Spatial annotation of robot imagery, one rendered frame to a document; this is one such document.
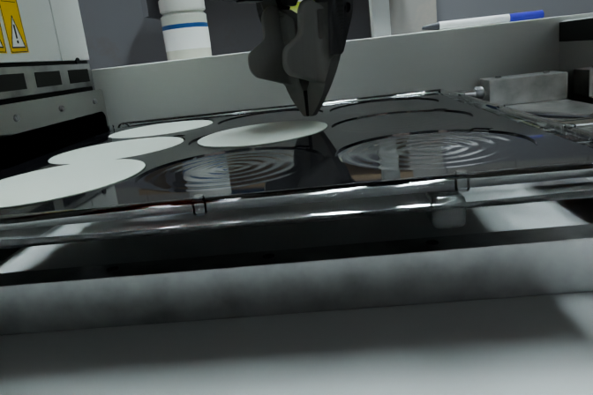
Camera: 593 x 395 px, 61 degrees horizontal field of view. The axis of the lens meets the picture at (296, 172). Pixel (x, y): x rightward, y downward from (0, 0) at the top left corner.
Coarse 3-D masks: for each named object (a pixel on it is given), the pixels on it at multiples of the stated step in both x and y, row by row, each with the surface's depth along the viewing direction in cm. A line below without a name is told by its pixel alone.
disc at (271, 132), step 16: (240, 128) 42; (256, 128) 41; (272, 128) 40; (288, 128) 39; (304, 128) 38; (320, 128) 37; (208, 144) 36; (224, 144) 35; (240, 144) 34; (256, 144) 34
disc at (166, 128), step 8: (200, 120) 53; (136, 128) 52; (144, 128) 51; (152, 128) 50; (160, 128) 50; (168, 128) 49; (176, 128) 48; (184, 128) 47; (192, 128) 47; (112, 136) 48; (120, 136) 47; (128, 136) 46; (136, 136) 46; (144, 136) 45
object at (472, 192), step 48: (288, 192) 20; (336, 192) 20; (384, 192) 19; (432, 192) 19; (480, 192) 19; (528, 192) 19; (576, 192) 19; (0, 240) 20; (48, 240) 20; (96, 240) 21
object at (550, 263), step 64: (256, 256) 28; (320, 256) 27; (384, 256) 26; (448, 256) 26; (512, 256) 26; (576, 256) 25; (0, 320) 28; (64, 320) 28; (128, 320) 28; (192, 320) 27
